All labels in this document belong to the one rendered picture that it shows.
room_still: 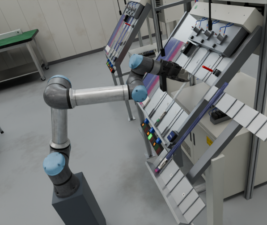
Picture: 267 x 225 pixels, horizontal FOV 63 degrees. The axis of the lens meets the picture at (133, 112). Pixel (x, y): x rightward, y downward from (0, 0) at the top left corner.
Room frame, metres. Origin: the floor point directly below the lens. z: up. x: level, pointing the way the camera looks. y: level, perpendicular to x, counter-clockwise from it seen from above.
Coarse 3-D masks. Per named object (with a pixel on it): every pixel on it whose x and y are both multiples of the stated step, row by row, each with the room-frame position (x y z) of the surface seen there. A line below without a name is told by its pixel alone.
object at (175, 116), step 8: (152, 96) 1.30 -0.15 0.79; (160, 96) 1.22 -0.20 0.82; (168, 96) 1.15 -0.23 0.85; (152, 104) 1.24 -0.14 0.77; (160, 104) 1.17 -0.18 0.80; (176, 104) 1.04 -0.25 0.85; (152, 112) 1.18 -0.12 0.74; (160, 112) 1.11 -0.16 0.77; (168, 112) 1.05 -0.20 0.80; (176, 112) 1.00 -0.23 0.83; (184, 112) 0.95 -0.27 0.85; (152, 120) 1.13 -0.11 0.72; (160, 120) 1.06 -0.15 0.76; (168, 120) 1.01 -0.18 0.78; (176, 120) 0.96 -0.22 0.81; (184, 120) 0.91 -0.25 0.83; (160, 128) 1.02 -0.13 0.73; (168, 128) 0.96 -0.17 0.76; (176, 128) 0.91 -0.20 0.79
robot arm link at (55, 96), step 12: (132, 84) 0.93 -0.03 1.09; (48, 96) 0.92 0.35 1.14; (60, 96) 0.89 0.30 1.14; (72, 96) 0.90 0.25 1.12; (84, 96) 0.90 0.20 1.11; (96, 96) 0.89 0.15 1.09; (108, 96) 0.89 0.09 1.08; (120, 96) 0.90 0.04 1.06; (132, 96) 0.88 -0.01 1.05; (144, 96) 0.88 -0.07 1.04; (60, 108) 0.90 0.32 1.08
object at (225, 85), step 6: (228, 84) 0.77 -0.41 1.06; (222, 90) 0.77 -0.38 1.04; (216, 96) 0.76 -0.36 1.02; (210, 102) 0.77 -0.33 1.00; (204, 108) 0.77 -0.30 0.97; (198, 120) 0.75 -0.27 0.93; (192, 126) 0.74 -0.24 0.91; (186, 132) 0.74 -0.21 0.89; (180, 144) 0.73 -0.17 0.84; (174, 150) 0.72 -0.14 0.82; (168, 156) 0.72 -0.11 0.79
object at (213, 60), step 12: (180, 24) 1.59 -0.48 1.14; (192, 24) 1.45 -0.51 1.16; (180, 36) 1.49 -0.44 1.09; (204, 48) 1.17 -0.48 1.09; (180, 60) 1.30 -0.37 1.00; (192, 60) 1.19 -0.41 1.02; (204, 60) 1.10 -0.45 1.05; (216, 60) 1.02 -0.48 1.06; (228, 60) 0.96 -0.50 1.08; (204, 72) 1.03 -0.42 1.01
